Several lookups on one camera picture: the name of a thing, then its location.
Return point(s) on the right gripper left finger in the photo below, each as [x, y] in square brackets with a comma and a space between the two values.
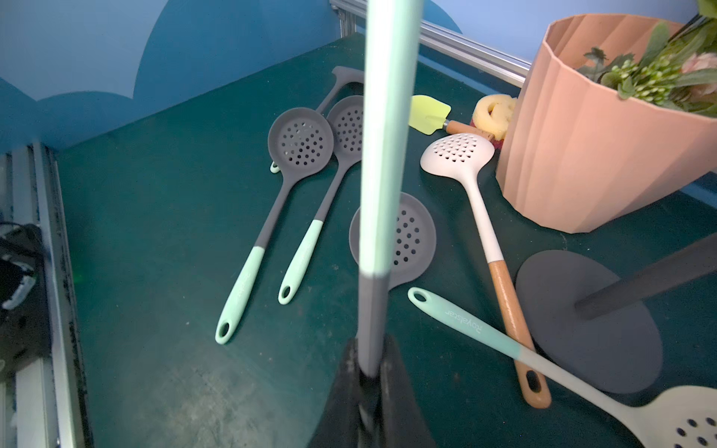
[340, 422]

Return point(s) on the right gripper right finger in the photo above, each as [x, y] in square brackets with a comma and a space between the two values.
[402, 422]

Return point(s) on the cream skimmer mint handle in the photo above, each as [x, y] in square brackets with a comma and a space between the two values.
[684, 416]

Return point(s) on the grey skimmer mint handle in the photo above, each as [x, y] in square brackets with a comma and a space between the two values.
[391, 55]
[300, 142]
[346, 119]

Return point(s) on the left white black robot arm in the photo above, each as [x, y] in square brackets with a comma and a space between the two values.
[25, 316]

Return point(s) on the dark grey utensil rack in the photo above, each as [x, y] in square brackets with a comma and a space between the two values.
[595, 324]

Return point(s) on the all grey slotted skimmer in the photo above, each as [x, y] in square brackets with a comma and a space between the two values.
[343, 76]

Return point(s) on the green small spatula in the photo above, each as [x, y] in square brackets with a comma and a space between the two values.
[428, 115]

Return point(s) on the pink ribbed flower pot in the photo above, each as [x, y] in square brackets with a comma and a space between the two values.
[576, 155]

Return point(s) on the yellow smiley sponge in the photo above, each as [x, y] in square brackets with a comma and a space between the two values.
[493, 114]

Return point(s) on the green white artificial flowers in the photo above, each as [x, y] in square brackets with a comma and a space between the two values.
[677, 71]

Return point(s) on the cream skimmer wooden handle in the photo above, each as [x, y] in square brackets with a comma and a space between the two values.
[462, 157]

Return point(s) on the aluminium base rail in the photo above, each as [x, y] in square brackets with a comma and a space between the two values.
[43, 387]

